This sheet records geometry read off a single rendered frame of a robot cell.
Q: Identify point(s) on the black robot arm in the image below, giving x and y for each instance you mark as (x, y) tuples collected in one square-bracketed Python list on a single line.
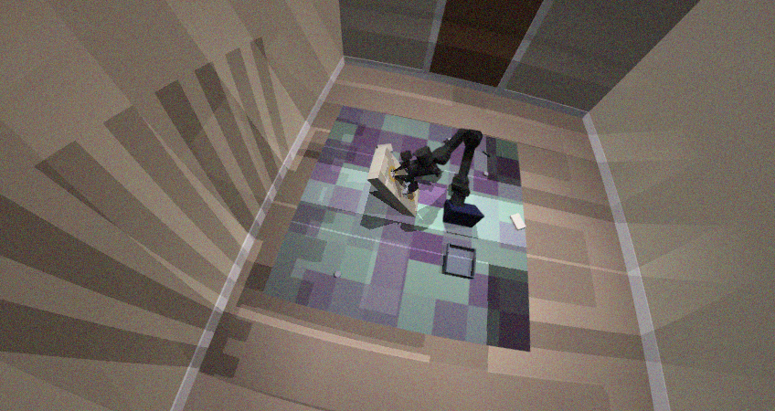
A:
[(460, 182)]

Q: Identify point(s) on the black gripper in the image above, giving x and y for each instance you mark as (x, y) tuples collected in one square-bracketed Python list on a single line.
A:
[(413, 169)]

